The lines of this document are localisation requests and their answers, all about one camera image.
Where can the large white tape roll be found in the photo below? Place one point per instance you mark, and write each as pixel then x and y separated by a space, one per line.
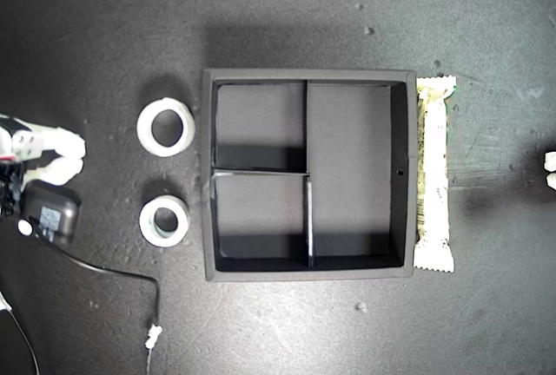
pixel 145 128

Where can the snack bar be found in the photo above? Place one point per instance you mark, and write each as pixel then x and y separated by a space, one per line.
pixel 434 175

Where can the small white tape roll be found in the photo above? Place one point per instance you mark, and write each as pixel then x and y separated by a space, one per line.
pixel 147 221

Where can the black tray with wells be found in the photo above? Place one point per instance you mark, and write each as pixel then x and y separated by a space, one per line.
pixel 347 153

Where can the small white plastic piece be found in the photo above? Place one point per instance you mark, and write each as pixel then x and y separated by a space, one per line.
pixel 3 302

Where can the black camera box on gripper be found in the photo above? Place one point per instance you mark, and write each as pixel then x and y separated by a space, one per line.
pixel 56 205

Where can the black camera bracket on gripper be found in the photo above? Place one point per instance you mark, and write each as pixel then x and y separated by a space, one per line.
pixel 8 188

